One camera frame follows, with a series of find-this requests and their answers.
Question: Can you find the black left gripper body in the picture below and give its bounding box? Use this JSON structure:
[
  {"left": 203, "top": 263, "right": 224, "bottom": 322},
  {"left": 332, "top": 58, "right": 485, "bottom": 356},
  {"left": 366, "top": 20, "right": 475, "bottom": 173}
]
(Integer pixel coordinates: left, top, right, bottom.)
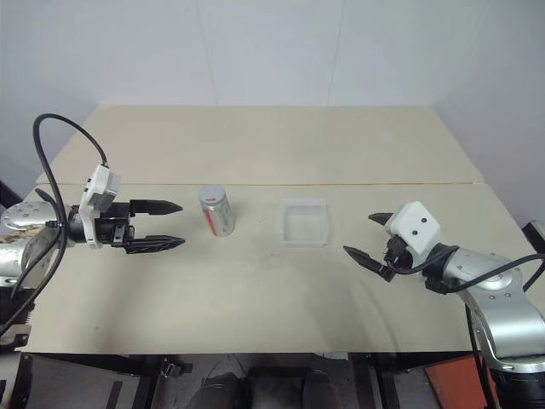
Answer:
[{"left": 95, "top": 202, "right": 137, "bottom": 249}]

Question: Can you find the dark grey board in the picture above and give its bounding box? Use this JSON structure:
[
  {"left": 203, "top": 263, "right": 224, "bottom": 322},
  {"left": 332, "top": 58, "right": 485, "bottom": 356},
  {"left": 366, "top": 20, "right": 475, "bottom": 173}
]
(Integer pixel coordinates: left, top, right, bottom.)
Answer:
[{"left": 7, "top": 353, "right": 142, "bottom": 409}]

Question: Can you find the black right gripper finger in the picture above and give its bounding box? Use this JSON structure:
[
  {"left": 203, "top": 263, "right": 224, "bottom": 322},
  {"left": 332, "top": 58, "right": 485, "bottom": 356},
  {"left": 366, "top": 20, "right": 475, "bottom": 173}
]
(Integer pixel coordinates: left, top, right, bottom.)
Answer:
[
  {"left": 343, "top": 245, "right": 395, "bottom": 283},
  {"left": 368, "top": 211, "right": 396, "bottom": 229}
]

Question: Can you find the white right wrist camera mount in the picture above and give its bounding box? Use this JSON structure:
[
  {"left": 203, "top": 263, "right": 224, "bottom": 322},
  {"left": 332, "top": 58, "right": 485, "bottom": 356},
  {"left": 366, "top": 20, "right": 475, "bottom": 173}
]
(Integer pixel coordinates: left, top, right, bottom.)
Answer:
[{"left": 382, "top": 201, "right": 442, "bottom": 259}]

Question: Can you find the silver cylindrical can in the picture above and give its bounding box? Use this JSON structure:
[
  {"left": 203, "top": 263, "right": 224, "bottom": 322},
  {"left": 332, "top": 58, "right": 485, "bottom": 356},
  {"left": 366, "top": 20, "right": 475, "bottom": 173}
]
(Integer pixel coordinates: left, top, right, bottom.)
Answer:
[{"left": 198, "top": 187, "right": 237, "bottom": 237}]

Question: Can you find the black angular object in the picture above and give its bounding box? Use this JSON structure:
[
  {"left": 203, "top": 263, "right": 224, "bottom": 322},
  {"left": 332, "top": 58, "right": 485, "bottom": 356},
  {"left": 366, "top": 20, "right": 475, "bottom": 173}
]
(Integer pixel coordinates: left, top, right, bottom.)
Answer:
[{"left": 522, "top": 218, "right": 545, "bottom": 253}]

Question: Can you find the black slanted bar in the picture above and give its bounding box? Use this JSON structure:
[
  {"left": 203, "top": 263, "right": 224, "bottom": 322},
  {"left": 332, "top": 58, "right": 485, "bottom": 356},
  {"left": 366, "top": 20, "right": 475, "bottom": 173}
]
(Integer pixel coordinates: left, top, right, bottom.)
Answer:
[{"left": 0, "top": 178, "right": 25, "bottom": 210}]

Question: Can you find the orange red panel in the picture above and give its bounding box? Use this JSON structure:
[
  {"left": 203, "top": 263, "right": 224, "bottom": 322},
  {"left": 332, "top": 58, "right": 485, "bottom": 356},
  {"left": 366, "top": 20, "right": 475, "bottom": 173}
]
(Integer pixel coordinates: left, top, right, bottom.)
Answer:
[{"left": 423, "top": 354, "right": 491, "bottom": 409}]

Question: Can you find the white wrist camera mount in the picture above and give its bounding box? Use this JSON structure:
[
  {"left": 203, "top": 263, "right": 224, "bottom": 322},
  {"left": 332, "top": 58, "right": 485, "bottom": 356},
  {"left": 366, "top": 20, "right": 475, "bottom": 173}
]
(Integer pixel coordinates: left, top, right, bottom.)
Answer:
[
  {"left": 382, "top": 201, "right": 442, "bottom": 259},
  {"left": 79, "top": 164, "right": 123, "bottom": 250}
]

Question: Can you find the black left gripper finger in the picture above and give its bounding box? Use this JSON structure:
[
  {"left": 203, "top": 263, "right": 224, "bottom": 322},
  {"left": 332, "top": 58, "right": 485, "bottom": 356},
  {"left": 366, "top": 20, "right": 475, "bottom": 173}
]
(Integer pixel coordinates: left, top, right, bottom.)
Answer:
[
  {"left": 129, "top": 199, "right": 185, "bottom": 216},
  {"left": 123, "top": 233, "right": 188, "bottom": 256}
]

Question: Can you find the dark rounded shape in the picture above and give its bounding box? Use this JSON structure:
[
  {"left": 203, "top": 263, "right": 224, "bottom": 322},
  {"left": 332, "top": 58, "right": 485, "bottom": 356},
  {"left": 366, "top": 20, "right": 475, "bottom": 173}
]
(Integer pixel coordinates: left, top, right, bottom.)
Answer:
[{"left": 199, "top": 372, "right": 249, "bottom": 409}]

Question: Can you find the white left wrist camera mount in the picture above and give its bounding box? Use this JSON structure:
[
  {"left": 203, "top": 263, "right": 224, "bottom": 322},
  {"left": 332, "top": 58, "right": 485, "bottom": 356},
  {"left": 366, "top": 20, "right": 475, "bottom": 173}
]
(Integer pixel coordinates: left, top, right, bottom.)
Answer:
[{"left": 79, "top": 164, "right": 123, "bottom": 250}]

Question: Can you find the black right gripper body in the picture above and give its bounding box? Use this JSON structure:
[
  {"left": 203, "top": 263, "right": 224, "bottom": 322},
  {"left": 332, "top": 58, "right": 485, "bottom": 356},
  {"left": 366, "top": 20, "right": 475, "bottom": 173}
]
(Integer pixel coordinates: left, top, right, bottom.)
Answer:
[{"left": 384, "top": 234, "right": 416, "bottom": 274}]

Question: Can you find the clear plastic tray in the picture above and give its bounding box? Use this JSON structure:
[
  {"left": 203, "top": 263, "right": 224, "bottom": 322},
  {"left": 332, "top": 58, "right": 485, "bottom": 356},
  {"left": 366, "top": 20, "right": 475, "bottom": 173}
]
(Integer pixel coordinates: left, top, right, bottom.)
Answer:
[{"left": 278, "top": 197, "right": 330, "bottom": 249}]

